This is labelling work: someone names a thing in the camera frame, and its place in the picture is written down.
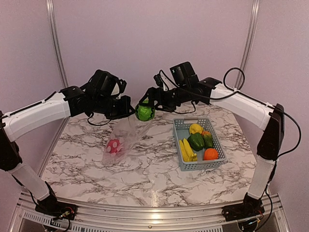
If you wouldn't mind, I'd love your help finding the right aluminium frame post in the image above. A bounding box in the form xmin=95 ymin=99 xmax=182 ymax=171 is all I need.
xmin=238 ymin=0 xmax=261 ymax=73

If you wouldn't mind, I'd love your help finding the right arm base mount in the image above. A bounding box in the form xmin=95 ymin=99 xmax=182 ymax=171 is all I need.
xmin=222 ymin=193 xmax=265 ymax=221

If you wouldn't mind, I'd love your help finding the yellow banana toy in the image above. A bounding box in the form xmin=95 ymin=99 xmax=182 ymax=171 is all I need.
xmin=179 ymin=138 xmax=197 ymax=162

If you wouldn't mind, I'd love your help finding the green watermelon toy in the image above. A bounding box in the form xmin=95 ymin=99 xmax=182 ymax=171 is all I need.
xmin=135 ymin=104 xmax=155 ymax=122

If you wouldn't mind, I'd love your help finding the grey plastic basket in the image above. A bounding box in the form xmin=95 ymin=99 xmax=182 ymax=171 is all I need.
xmin=173 ymin=118 xmax=226 ymax=171

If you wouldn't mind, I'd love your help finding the clear zip top bag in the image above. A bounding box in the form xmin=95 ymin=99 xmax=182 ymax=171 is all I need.
xmin=102 ymin=115 xmax=152 ymax=165

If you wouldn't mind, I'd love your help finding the red apple toy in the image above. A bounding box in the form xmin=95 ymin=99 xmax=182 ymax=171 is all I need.
xmin=106 ymin=139 xmax=120 ymax=154

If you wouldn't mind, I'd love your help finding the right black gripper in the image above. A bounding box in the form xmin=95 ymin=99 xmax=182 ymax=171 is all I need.
xmin=139 ymin=84 xmax=191 ymax=112

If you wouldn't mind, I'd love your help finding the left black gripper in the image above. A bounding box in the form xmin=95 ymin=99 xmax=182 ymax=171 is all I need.
xmin=92 ymin=94 xmax=135 ymax=120

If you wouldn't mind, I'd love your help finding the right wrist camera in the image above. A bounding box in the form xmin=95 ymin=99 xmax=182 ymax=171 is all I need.
xmin=154 ymin=70 xmax=169 ymax=91

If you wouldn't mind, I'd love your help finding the aluminium frame post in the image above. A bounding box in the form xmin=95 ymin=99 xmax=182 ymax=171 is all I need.
xmin=238 ymin=0 xmax=261 ymax=73
xmin=46 ymin=0 xmax=69 ymax=87

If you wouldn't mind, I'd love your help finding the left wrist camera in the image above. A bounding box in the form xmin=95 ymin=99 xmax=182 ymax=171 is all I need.
xmin=111 ymin=79 xmax=127 ymax=99

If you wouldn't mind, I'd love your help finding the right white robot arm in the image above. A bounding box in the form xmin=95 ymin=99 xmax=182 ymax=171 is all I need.
xmin=139 ymin=61 xmax=288 ymax=217

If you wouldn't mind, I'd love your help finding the orange toy fruit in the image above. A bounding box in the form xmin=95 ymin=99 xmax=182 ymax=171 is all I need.
xmin=203 ymin=148 xmax=219 ymax=160

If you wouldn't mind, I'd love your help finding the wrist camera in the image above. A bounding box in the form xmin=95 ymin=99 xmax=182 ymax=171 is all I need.
xmin=154 ymin=70 xmax=169 ymax=91
xmin=111 ymin=79 xmax=127 ymax=99

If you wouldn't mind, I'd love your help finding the yellow bell pepper toy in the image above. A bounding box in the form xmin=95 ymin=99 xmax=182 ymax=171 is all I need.
xmin=189 ymin=123 xmax=204 ymax=134

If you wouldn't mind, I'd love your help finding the left aluminium frame post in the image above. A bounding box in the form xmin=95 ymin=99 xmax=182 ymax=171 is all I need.
xmin=46 ymin=0 xmax=69 ymax=87

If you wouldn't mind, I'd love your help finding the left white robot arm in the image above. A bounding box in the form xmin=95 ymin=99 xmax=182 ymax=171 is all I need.
xmin=0 ymin=70 xmax=134 ymax=215

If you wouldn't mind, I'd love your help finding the green bell pepper toy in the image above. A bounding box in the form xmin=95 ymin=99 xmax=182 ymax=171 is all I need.
xmin=187 ymin=133 xmax=204 ymax=151

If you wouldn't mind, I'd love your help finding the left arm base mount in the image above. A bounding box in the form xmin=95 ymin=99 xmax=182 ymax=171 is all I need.
xmin=35 ymin=182 xmax=77 ymax=220

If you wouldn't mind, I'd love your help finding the aluminium front rail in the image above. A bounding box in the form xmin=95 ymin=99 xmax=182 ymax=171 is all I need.
xmin=9 ymin=193 xmax=290 ymax=232

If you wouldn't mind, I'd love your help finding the green orange mango toy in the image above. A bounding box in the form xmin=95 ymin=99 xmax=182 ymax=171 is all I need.
xmin=201 ymin=130 xmax=213 ymax=149

